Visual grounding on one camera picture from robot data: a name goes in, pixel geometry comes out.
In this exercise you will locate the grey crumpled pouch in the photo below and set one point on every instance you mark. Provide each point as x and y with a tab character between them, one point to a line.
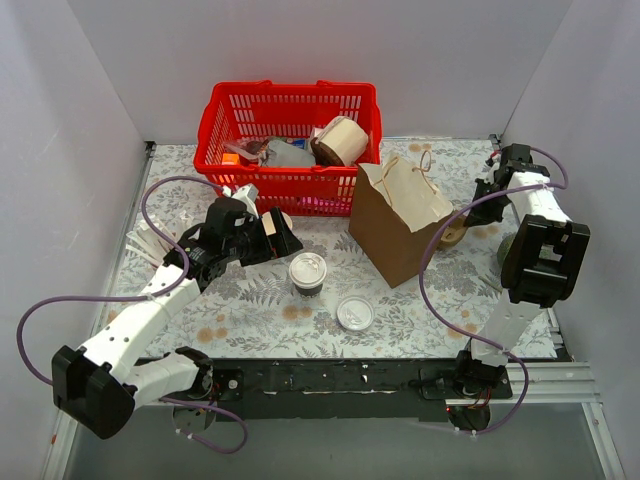
284	155

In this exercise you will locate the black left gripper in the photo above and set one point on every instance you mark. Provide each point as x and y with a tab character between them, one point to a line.
270	242

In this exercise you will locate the orange snack box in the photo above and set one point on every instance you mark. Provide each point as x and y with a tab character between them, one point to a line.
231	159

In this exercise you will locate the red plastic shopping basket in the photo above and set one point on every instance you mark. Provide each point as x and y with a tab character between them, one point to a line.
300	145

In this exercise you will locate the green melon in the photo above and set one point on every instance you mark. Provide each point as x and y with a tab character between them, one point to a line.
503	249

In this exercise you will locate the white plastic cup lid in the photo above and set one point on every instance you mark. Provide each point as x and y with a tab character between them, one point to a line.
355	314

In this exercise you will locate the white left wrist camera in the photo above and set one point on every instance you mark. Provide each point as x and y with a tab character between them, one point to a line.
247	194

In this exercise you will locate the black paper coffee cup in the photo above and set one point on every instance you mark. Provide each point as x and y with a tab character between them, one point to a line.
308	291

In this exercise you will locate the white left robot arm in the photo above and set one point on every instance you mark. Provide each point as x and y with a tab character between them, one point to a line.
130	335

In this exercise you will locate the brown cardboard cup carrier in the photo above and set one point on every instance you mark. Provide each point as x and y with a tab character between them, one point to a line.
454	233

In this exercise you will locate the brown paper bag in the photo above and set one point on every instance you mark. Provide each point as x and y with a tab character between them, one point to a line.
396	212

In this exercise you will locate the pink cup of straws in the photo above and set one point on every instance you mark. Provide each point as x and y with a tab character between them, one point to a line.
145	243

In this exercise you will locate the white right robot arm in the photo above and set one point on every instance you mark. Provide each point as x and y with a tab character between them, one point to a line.
540	267

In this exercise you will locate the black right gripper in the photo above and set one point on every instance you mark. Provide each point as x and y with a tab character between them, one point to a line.
489	195

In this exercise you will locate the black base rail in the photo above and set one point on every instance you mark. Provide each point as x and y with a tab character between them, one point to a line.
313	388

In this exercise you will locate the clear plastic snack packet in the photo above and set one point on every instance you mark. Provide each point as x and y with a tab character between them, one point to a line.
249	151

